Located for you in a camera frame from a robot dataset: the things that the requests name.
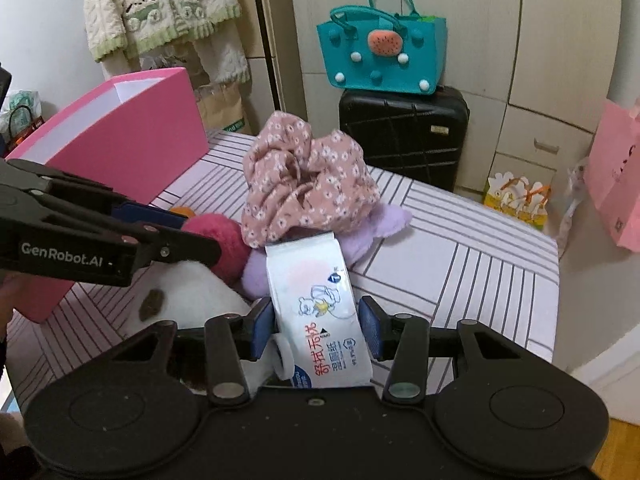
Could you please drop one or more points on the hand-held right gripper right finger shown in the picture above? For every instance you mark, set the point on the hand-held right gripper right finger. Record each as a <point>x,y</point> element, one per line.
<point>370,330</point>

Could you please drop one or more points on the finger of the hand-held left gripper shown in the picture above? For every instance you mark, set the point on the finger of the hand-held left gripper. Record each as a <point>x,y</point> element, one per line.
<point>190,252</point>
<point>150,214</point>

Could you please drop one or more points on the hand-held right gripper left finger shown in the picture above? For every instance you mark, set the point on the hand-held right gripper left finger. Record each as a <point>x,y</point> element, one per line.
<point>262,330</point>

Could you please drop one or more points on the orange ball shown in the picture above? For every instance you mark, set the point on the orange ball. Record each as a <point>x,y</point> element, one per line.
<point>180,211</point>

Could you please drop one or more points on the pink plush ball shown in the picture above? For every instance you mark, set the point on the pink plush ball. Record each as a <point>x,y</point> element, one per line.
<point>225,250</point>

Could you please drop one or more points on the white plush toy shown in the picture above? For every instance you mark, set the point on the white plush toy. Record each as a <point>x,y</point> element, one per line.
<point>200,290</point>

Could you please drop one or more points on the white wet wipes pack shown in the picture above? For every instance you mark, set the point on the white wet wipes pack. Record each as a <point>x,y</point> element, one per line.
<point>310,285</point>

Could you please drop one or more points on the pink storage box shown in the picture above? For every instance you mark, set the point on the pink storage box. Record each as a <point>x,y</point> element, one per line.
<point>125,135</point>

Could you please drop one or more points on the pink floral cloth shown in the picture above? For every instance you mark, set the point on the pink floral cloth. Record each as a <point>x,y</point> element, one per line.
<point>310,185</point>

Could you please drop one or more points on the purple plush toy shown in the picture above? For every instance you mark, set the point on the purple plush toy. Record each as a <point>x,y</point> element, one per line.
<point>390,220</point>

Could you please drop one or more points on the striped bed sheet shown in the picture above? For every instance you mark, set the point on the striped bed sheet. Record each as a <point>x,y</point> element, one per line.
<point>475,285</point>

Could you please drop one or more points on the brown paper bag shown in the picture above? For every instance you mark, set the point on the brown paper bag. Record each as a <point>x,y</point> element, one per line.
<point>222,107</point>

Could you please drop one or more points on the cream fleece pants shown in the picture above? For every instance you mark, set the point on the cream fleece pants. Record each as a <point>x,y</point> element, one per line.
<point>225,55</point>

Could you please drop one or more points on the yellow gift bag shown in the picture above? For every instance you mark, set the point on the yellow gift bag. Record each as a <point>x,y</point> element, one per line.
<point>517,200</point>

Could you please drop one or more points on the black suitcase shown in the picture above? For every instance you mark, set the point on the black suitcase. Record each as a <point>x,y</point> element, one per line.
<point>400,135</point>

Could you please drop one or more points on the cream fleece jacket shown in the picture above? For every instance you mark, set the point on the cream fleece jacket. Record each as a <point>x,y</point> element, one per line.
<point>150,0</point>

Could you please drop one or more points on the clear plastic bag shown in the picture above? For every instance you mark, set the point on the clear plastic bag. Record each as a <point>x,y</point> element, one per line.
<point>572,205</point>

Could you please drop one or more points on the teal felt handbag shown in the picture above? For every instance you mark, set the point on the teal felt handbag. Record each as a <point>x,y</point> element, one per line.
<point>380,70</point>

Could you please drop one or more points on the pink paper bag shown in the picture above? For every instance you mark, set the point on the pink paper bag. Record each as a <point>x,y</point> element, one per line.
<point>610,185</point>

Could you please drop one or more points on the beige wardrobe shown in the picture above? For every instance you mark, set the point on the beige wardrobe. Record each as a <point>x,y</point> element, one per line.
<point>500,35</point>

